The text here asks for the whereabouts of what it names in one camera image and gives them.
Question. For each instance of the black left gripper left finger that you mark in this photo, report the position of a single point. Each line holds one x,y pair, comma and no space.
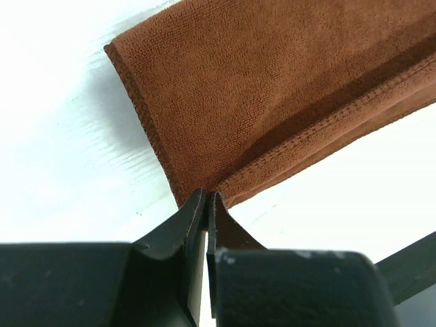
162,283

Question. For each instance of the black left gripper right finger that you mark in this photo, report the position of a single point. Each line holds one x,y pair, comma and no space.
234,265

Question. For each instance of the brown towel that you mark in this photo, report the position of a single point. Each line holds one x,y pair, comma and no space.
237,96

